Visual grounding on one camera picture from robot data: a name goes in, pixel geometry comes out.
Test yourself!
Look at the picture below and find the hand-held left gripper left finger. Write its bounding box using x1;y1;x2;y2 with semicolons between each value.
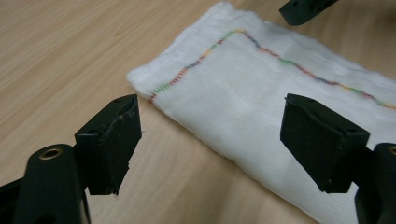
74;93;143;196

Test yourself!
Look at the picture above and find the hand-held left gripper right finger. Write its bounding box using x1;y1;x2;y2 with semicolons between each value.
279;92;371;194

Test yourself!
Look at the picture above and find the white cloth with multicoloured stitching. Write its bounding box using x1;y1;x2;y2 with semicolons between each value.
125;1;396;224

